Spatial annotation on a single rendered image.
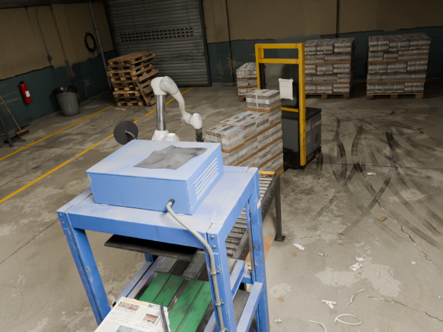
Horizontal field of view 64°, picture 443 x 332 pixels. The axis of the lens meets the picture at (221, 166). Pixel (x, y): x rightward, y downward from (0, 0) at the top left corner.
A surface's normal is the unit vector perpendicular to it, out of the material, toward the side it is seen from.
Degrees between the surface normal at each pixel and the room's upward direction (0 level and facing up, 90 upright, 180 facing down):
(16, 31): 90
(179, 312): 0
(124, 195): 90
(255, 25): 90
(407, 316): 0
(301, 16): 90
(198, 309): 0
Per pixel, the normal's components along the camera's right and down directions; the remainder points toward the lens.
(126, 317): -0.10, -0.90
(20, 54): 0.93, 0.06
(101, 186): -0.36, 0.43
